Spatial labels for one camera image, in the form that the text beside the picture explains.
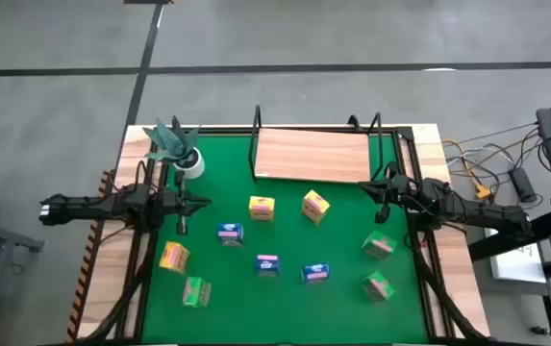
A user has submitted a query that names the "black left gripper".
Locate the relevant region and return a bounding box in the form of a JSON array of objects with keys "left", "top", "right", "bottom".
[{"left": 160, "top": 168, "right": 213, "bottom": 236}]

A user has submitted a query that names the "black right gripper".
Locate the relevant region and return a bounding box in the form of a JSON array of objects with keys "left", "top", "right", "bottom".
[{"left": 357, "top": 162, "right": 418, "bottom": 225}]

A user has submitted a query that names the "blue Frosted Flakes cereal box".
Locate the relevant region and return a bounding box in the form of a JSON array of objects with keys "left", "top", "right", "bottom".
[
  {"left": 255, "top": 254, "right": 282, "bottom": 278},
  {"left": 300, "top": 261, "right": 332, "bottom": 284},
  {"left": 216, "top": 222, "right": 245, "bottom": 248}
]

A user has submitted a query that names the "green Apple Jacks cereal box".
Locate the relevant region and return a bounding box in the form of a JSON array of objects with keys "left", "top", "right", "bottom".
[
  {"left": 182, "top": 276, "right": 213, "bottom": 309},
  {"left": 361, "top": 230, "right": 398, "bottom": 261},
  {"left": 361, "top": 270, "right": 397, "bottom": 304}
]

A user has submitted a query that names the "yellow Corn Pops cereal box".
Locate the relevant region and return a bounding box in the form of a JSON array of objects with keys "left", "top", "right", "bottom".
[
  {"left": 248, "top": 195, "right": 276, "bottom": 223},
  {"left": 301, "top": 188, "right": 332, "bottom": 226},
  {"left": 158, "top": 240, "right": 191, "bottom": 275}
]

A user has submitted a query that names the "potted snake plant white pot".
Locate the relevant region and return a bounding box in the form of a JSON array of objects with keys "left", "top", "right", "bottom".
[{"left": 140, "top": 114, "right": 207, "bottom": 181}]

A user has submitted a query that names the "orange black hazard tape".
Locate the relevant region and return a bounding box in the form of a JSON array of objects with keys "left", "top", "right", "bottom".
[{"left": 65, "top": 168, "right": 113, "bottom": 343}]

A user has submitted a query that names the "black desk beam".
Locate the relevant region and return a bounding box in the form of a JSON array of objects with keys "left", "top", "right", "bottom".
[{"left": 466, "top": 209, "right": 551, "bottom": 263}]

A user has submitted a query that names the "green table mat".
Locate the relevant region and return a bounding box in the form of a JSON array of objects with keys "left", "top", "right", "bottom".
[{"left": 140, "top": 134, "right": 430, "bottom": 345}]

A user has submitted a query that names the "black power brick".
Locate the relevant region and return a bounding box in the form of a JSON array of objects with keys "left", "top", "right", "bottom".
[{"left": 509, "top": 166, "right": 538, "bottom": 204}]

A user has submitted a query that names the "white paper sheet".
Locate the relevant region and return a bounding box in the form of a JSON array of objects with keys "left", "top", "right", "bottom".
[{"left": 484, "top": 228, "right": 548, "bottom": 284}]

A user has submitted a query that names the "grey computer desk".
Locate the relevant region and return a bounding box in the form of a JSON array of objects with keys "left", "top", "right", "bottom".
[{"left": 462, "top": 210, "right": 551, "bottom": 346}]

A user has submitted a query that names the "wooden shelf black metal frame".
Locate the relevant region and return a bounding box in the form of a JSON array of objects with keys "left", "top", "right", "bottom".
[{"left": 248, "top": 104, "right": 385, "bottom": 185}]

